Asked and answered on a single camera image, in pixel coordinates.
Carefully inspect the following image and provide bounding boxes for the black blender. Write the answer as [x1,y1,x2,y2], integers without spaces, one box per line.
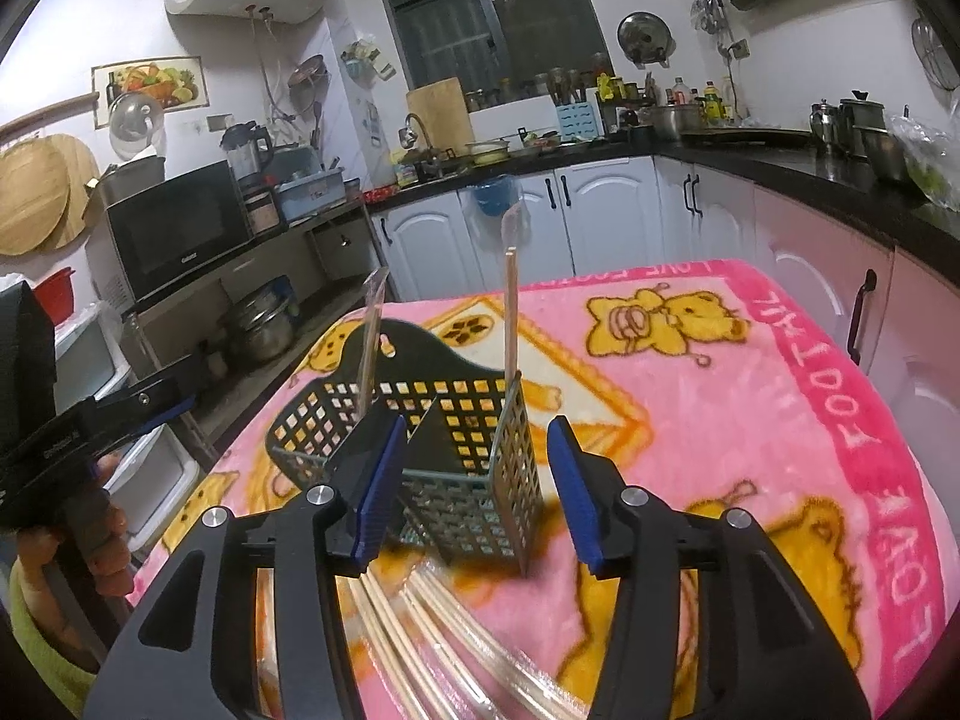
[220,122,275,185]

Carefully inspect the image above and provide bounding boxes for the steel bowl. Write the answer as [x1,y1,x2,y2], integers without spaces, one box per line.
[855,127,912,182]

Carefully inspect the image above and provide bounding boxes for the white kitchen base cabinets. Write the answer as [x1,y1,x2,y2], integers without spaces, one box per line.
[371,154,960,466]

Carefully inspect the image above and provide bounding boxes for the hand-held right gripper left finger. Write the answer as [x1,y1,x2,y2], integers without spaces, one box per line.
[82,412,410,720]

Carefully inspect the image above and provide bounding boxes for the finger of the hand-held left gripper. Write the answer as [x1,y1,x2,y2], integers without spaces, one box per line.
[79,364,200,440]

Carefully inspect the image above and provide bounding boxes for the glass pot lid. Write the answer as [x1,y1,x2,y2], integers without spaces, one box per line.
[109,92,164,160]

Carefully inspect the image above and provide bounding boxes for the black kitchen countertop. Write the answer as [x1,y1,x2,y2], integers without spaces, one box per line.
[360,127,960,265]

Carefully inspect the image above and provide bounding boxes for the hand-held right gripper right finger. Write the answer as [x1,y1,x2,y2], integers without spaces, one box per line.
[546,415,860,720]

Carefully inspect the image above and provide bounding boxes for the dark kitchen window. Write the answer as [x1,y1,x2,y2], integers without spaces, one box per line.
[367,0,612,91]

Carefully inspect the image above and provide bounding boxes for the person's left hand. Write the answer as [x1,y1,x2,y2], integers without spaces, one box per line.
[15,454,134,608]

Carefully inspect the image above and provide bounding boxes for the person's left forearm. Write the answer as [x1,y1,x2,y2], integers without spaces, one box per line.
[6,559,102,700]

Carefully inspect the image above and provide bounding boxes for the steel cooking pot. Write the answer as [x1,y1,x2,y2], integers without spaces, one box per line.
[649,105,706,142]

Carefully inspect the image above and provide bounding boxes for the steel pot lid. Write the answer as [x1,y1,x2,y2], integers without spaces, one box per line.
[617,11,676,66]

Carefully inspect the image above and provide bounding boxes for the steel pot with lid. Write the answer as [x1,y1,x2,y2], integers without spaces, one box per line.
[838,90,890,160]

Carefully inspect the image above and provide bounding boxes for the wire strainer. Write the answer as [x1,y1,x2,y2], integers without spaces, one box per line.
[911,6,960,92]

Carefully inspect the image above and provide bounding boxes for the clear plastic food bag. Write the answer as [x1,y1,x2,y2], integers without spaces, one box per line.
[892,114,960,212]

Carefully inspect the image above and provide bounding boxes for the round wooden board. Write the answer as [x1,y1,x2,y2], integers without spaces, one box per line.
[0,133,102,256]

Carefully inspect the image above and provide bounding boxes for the black microwave oven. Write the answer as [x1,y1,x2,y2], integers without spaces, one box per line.
[86,160,256,302]

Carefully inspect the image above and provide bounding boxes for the pink printed bear blanket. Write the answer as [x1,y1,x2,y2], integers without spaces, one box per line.
[127,259,955,720]

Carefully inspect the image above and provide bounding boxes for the red plastic basin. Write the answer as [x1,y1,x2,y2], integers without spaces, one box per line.
[34,266,80,323]

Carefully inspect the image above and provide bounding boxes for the hanging copper pan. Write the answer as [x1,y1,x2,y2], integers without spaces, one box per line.
[287,55,331,112]

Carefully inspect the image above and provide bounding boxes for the cluster of condiment bottles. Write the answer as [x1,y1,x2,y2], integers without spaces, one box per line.
[670,76,741,126]

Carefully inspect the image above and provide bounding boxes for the chrome faucet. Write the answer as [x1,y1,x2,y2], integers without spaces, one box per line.
[397,112,432,152]

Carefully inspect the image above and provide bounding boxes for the fruit wall poster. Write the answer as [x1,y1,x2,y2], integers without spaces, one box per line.
[91,55,203,128]

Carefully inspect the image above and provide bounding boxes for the stacked steel pots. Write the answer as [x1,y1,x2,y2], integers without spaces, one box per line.
[225,289,297,362]

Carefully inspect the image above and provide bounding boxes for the metal shelf unit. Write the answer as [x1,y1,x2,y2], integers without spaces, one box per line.
[86,202,391,458]

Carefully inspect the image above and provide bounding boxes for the small steel kettle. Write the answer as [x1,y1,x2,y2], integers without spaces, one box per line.
[810,99,841,152]

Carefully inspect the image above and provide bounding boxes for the row of spice jars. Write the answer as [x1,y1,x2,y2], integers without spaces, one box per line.
[465,66,610,112]

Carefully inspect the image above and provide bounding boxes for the white plastic storage drawers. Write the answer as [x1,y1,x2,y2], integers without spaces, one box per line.
[52,300,203,552]

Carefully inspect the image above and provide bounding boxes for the wooden cutting board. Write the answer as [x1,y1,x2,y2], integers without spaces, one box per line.
[406,77,475,155]

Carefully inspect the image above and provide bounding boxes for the dark grey utensil basket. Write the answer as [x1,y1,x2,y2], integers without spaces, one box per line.
[264,319,545,578]

